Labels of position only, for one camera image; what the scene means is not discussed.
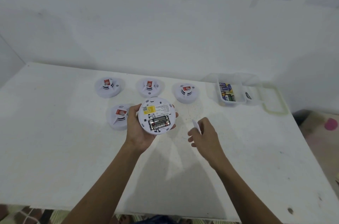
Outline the clear plastic container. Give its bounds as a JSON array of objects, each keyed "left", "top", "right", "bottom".
[
  {"left": 242, "top": 74, "right": 263, "bottom": 105},
  {"left": 201, "top": 73, "right": 247, "bottom": 106}
]

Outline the cream fabric with pink dots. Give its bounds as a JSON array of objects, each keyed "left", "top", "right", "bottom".
[{"left": 292, "top": 110, "right": 339, "bottom": 187}]

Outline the person's left hand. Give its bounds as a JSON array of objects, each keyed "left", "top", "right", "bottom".
[{"left": 124, "top": 103, "right": 179, "bottom": 153}]

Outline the person's right hand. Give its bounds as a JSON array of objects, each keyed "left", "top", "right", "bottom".
[{"left": 187, "top": 117, "right": 226, "bottom": 170}]

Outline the white battery cover plate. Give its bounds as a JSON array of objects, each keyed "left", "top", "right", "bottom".
[{"left": 191, "top": 118, "right": 202, "bottom": 136}]

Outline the person's right forearm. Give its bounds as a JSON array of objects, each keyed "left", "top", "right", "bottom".
[{"left": 211, "top": 162, "right": 284, "bottom": 224}]

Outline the clear lid with green rim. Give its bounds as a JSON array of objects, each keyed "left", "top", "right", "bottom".
[{"left": 261, "top": 83, "right": 289, "bottom": 115}]

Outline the person's left forearm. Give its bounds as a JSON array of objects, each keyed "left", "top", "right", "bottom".
[{"left": 60, "top": 143, "right": 145, "bottom": 224}]

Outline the pile of assorted batteries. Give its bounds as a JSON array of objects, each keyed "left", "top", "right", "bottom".
[{"left": 219, "top": 82, "right": 236, "bottom": 102}]

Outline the person's blue clothing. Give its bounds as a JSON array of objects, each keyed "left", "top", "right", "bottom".
[{"left": 135, "top": 214, "right": 180, "bottom": 224}]

